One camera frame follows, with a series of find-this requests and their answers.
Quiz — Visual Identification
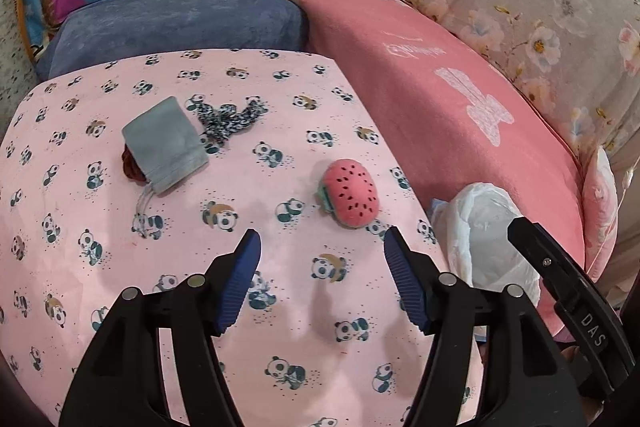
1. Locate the bin with white plastic liner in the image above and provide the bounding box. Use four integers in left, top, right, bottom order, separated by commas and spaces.
429, 182, 542, 343

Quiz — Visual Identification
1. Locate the grey floral cover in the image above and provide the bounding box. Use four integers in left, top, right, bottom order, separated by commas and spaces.
367, 0, 640, 192

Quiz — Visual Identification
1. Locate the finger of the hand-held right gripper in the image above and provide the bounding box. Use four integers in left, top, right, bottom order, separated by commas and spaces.
506, 216, 603, 308

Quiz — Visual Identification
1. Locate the dark red scrunchie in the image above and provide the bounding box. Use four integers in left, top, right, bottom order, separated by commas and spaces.
121, 146, 152, 186

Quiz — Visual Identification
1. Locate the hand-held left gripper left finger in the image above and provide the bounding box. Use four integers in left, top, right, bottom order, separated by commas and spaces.
59, 229, 262, 427

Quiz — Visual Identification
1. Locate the small pink pillow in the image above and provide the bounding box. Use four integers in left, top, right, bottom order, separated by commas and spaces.
580, 146, 622, 280

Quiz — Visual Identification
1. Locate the black and white scrunchie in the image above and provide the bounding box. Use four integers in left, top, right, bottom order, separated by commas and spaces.
191, 96, 267, 144

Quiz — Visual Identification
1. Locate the white textured cloth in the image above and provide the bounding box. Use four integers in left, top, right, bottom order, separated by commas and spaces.
0, 0, 43, 108

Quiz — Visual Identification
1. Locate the pink watermelon plush toy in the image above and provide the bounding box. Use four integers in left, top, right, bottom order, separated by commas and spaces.
315, 158, 384, 231

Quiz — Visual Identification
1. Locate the pink panda-print tablecloth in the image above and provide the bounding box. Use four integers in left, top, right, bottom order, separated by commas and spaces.
0, 49, 487, 427

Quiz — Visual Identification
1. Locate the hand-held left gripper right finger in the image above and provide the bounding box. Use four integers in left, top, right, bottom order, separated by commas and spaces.
384, 227, 583, 427

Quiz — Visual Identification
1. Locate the blue-grey sofa cushion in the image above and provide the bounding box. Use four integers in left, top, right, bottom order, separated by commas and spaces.
35, 0, 309, 80

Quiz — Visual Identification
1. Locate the pink blanket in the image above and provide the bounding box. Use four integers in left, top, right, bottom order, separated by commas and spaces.
242, 0, 587, 339

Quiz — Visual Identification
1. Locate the grey drawstring pouch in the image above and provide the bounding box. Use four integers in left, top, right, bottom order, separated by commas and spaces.
122, 96, 210, 235

